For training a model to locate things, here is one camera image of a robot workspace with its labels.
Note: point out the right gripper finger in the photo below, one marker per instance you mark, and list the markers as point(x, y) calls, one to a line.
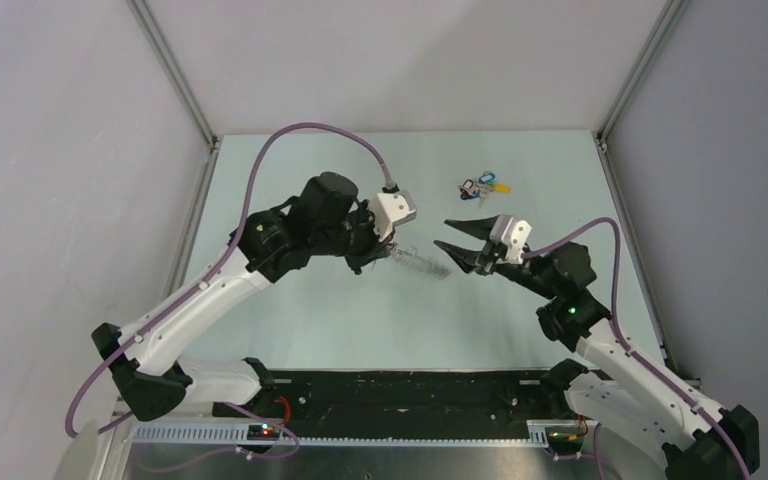
point(468, 261)
point(481, 229)

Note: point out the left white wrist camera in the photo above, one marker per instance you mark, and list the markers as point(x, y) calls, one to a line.
point(391, 210)

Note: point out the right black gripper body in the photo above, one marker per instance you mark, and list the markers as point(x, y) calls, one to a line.
point(491, 260)

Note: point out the metal disc with keyrings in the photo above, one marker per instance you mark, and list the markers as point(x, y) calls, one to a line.
point(412, 260)

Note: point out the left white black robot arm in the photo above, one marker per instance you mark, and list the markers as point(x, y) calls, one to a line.
point(326, 219)

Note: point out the aluminium frame post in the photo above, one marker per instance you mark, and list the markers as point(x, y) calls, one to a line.
point(655, 42)
point(157, 40)

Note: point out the right aluminium frame post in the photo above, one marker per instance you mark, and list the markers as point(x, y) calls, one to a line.
point(655, 42)

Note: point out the white slotted cable duct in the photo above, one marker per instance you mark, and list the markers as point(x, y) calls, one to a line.
point(245, 434)

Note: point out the left aluminium frame post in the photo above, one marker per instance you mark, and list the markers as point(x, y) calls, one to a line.
point(157, 40)

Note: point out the blue key tag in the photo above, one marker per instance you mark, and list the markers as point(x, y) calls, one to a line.
point(487, 178)

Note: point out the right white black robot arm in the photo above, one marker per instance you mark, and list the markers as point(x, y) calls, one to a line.
point(685, 432)

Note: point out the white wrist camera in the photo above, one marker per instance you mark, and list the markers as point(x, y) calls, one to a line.
point(510, 235)
point(391, 210)

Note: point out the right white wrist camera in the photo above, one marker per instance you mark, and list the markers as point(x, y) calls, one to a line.
point(510, 235)

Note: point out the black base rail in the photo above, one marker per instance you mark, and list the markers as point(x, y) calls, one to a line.
point(414, 404)

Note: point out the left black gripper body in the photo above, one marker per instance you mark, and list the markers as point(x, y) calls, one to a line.
point(363, 239)

